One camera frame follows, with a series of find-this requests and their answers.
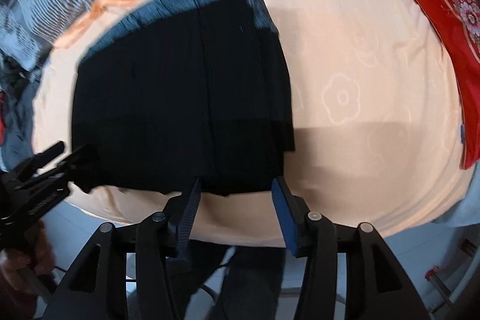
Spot peach orange blanket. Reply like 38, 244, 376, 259
32, 0, 473, 236

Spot black pants with patterned waistband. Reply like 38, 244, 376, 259
71, 0, 295, 196

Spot dark grey clothes pile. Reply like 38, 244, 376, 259
1, 53, 41, 171

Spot black cable on floor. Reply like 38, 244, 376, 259
198, 247, 235, 306

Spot red embroidered cushion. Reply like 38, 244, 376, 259
415, 0, 480, 169

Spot operator blue jeans legs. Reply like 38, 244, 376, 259
169, 241, 286, 319

